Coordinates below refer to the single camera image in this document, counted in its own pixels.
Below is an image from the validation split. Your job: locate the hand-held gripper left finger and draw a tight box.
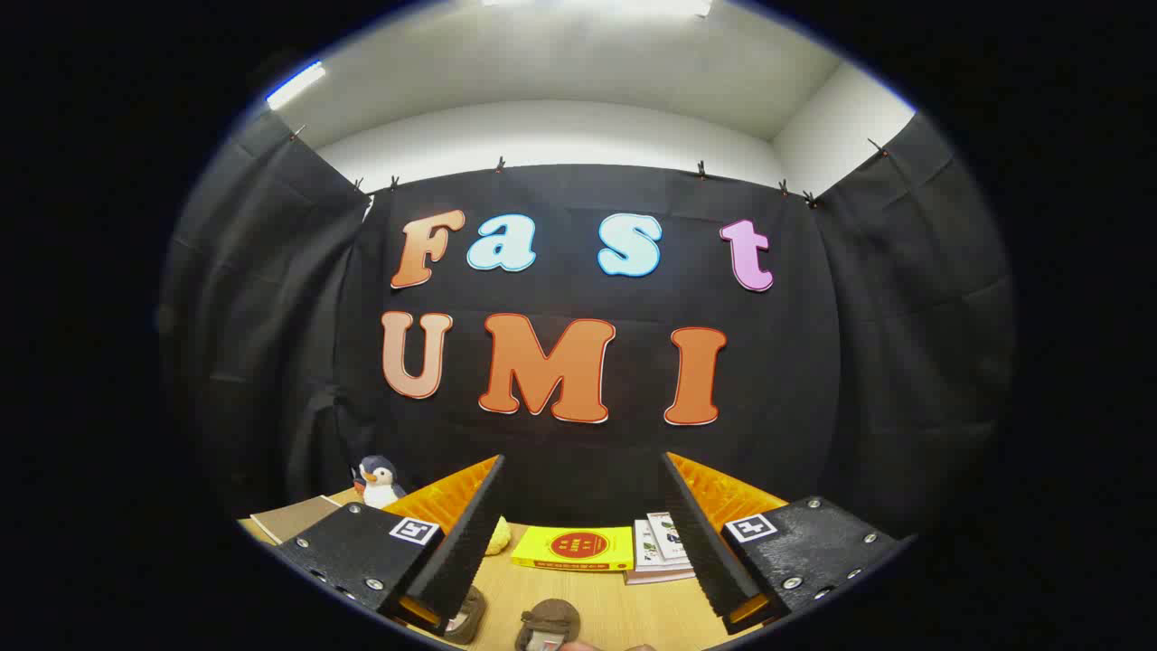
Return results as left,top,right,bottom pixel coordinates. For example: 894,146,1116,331
271,455,507,636

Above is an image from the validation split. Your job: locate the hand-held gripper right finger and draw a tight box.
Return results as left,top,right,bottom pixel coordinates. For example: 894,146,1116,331
660,450,909,637

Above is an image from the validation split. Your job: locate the brown fuzzy shoe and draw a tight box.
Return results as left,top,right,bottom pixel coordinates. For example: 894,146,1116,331
515,599,582,651
443,586,488,645

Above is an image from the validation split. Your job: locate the brown fabric storage box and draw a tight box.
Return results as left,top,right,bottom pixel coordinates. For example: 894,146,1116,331
239,493,364,545

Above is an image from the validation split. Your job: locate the white paperback book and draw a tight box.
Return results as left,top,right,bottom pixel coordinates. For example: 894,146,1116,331
633,518,693,573

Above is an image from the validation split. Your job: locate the brown cover book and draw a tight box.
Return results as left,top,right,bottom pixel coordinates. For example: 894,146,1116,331
624,564,698,586

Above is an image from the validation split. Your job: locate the penguin plush toy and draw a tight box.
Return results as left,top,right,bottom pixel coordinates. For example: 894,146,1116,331
351,455,408,509

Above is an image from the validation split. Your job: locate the thick yellow book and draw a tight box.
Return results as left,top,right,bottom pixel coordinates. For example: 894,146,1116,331
512,526,635,572

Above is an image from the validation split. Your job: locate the ceiling light panel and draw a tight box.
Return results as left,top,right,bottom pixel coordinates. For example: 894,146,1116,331
266,61,327,110
479,0,715,19

